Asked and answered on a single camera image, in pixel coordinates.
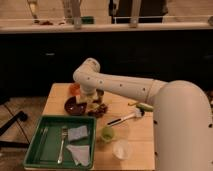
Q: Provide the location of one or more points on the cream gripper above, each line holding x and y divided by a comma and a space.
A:
85, 98

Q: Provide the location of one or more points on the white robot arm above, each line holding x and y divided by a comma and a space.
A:
183, 120

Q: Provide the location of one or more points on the orange bowl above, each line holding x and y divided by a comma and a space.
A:
74, 89

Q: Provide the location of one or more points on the dark purple bowl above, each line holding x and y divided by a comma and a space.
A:
73, 108

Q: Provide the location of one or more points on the small metal cup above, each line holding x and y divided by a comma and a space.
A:
100, 93

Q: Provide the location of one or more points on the brown dried clump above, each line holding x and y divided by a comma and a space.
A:
99, 111

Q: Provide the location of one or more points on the silver fork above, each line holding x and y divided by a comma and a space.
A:
64, 133

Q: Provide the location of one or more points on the green plastic cup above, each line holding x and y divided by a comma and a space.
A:
107, 134

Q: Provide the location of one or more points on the silver knife in tray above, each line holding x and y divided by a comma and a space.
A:
43, 137

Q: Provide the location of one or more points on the grey folded cloth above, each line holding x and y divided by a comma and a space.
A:
80, 154

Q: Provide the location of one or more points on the green plastic tray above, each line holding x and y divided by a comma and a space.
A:
46, 158

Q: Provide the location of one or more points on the black handled dish brush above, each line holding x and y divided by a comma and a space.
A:
136, 113

